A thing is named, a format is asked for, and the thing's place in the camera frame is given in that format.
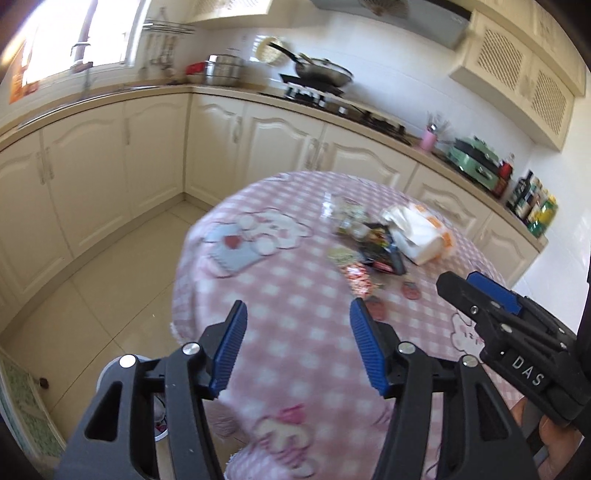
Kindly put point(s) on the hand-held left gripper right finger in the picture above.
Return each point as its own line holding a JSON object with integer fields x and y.
{"x": 367, "y": 350}

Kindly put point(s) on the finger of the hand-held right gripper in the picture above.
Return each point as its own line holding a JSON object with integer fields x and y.
{"x": 461, "y": 293}
{"x": 496, "y": 288}

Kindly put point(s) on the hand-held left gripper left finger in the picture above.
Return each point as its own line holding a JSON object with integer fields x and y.
{"x": 228, "y": 350}

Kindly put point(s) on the small red wrapper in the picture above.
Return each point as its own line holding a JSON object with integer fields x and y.
{"x": 377, "y": 307}
{"x": 410, "y": 290}

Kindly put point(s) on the red white snack wrapper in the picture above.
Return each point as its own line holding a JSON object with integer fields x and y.
{"x": 360, "y": 277}

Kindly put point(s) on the blue plastic bin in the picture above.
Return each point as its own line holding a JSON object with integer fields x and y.
{"x": 106, "y": 374}

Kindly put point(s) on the person's right hand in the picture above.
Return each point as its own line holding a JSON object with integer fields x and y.
{"x": 554, "y": 447}

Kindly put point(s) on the white orange printed bag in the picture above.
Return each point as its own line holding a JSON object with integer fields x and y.
{"x": 418, "y": 230}

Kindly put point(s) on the round table with pink cloth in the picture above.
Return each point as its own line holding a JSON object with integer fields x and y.
{"x": 300, "y": 300}

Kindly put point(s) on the dark snack wrapper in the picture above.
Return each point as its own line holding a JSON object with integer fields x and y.
{"x": 381, "y": 251}

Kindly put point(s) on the brown sauce bottle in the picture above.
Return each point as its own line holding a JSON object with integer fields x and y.
{"x": 531, "y": 198}

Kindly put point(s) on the dark glass bottle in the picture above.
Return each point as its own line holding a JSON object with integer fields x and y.
{"x": 517, "y": 194}

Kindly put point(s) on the green cream wrapper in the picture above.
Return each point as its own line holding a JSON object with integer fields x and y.
{"x": 340, "y": 254}

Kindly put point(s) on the green electric cooker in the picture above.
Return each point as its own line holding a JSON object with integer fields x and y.
{"x": 473, "y": 161}

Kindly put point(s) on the clear plastic wrapper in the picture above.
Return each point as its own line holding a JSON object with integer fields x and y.
{"x": 344, "y": 212}

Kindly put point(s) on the pink utensil cup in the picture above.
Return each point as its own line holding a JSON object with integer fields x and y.
{"x": 428, "y": 140}

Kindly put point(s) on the black gas stove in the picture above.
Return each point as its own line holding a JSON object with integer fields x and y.
{"x": 351, "y": 115}

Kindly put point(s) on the green patterned floor mat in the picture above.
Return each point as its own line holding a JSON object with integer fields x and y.
{"x": 23, "y": 406}

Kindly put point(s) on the large lattice door cabinet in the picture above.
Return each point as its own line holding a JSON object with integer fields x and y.
{"x": 512, "y": 74}

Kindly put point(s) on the cream base cabinets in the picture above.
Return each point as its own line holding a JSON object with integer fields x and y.
{"x": 92, "y": 175}

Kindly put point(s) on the wok with lid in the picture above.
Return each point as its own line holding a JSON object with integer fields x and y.
{"x": 323, "y": 71}

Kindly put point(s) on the cream upper cabinets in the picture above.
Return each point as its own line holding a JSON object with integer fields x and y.
{"x": 535, "y": 27}

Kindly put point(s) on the range hood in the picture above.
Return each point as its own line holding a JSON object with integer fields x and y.
{"x": 415, "y": 18}

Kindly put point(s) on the steel steamer pot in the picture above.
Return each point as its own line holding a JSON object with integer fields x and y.
{"x": 224, "y": 71}

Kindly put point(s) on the steel sink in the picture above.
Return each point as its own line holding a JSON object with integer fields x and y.
{"x": 83, "y": 99}

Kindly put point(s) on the steel ladle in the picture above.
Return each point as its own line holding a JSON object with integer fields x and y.
{"x": 171, "y": 57}

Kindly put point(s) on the cream round colander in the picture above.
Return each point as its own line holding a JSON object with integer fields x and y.
{"x": 268, "y": 50}

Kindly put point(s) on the steel spoon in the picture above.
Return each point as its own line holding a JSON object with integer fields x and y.
{"x": 161, "y": 53}

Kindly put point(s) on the steel faucet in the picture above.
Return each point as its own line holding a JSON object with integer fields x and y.
{"x": 85, "y": 69}

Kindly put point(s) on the orange bottle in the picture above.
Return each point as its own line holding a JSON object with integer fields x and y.
{"x": 21, "y": 76}

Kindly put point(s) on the kitchen window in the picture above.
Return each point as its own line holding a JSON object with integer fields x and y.
{"x": 83, "y": 32}

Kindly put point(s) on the steel utensil wall rack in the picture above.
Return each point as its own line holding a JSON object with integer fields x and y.
{"x": 168, "y": 25}

